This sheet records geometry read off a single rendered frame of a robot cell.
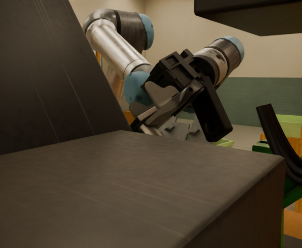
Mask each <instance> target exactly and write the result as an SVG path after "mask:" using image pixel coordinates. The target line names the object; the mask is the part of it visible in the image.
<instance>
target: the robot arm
mask: <svg viewBox="0 0 302 248"><path fill-rule="evenodd" d="M82 28H83V30H84V32H85V34H86V36H87V38H88V41H89V43H90V45H91V47H92V49H93V50H95V51H98V52H99V53H100V54H101V55H102V57H103V58H104V59H105V60H106V61H107V63H108V64H109V66H108V70H107V74H106V78H107V80H108V82H109V84H110V86H111V88H112V90H113V92H114V94H115V96H116V98H117V100H118V102H119V104H120V106H122V102H123V99H124V96H125V97H126V102H127V103H128V104H129V110H130V112H131V113H132V115H133V117H134V118H136V117H137V116H139V115H141V114H142V113H144V112H146V111H147V110H149V109H151V108H152V107H154V106H155V107H156V108H157V109H158V111H157V112H155V113H154V114H153V115H152V116H151V117H150V118H149V119H148V120H146V121H145V122H144V123H143V124H144V125H145V126H155V127H156V128H157V129H158V128H160V127H161V126H162V125H163V124H164V123H166V122H167V121H168V120H169V119H170V118H171V117H172V116H174V117H175V116H177V115H178V114H179V113H180V112H181V111H183V112H187V113H189V114H193V113H195V114H196V116H197V118H198V121H199V123H200V125H201V128H202V130H203V133H204V135H205V138H206V140H207V142H217V141H219V140H220V139H222V138H223V137H224V136H226V135H227V134H229V133H230V132H232V130H233V127H232V125H231V122H230V120H229V118H228V116H227V114H226V112H225V110H224V107H223V105H222V103H221V101H220V99H219V97H218V95H217V92H216V90H217V89H218V88H219V87H220V85H221V84H222V83H223V82H224V81H225V79H226V78H227V77H228V76H229V75H230V73H231V72H232V71H233V70H234V69H236V68H237V67H238V66H239V65H240V63H241V62H242V60H243V58H244V47H243V45H242V43H241V42H240V41H239V39H237V38H235V37H233V36H223V37H221V38H218V39H216V40H214V41H213V42H212V43H210V44H209V45H207V46H206V47H204V48H203V49H201V50H199V51H198V52H196V53H195V54H192V53H191V52H190V51H189V50H188V49H185V50H183V52H182V53H181V54H178V53H177V51H175V52H173V53H171V54H170V55H168V56H166V57H164V58H162V59H161V60H159V62H158V63H157V64H156V65H155V67H154V66H153V65H152V64H151V63H150V62H149V61H147V60H146V59H145V58H144V57H143V56H142V55H141V54H142V51H143V50H148V49H149V48H151V46H152V44H153V39H154V29H153V25H152V22H151V20H150V18H149V17H148V16H146V15H144V14H140V13H137V12H127V11H121V10H113V9H108V8H103V9H98V10H95V11H94V12H92V13H91V14H89V15H88V16H87V18H86V19H85V21H84V23H83V27H82Z"/></svg>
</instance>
